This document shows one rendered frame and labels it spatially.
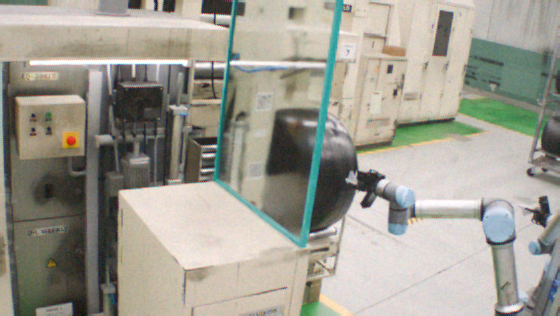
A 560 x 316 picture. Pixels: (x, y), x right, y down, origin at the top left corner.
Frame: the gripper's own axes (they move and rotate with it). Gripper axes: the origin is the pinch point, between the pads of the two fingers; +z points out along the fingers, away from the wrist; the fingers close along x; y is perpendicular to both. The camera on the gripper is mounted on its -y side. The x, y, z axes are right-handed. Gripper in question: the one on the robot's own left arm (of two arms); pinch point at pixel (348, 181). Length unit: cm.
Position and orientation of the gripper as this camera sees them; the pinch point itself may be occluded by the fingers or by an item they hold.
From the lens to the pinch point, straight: 237.5
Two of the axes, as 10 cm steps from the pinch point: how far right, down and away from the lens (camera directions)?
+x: -8.3, 0.7, -5.6
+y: 0.6, -9.7, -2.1
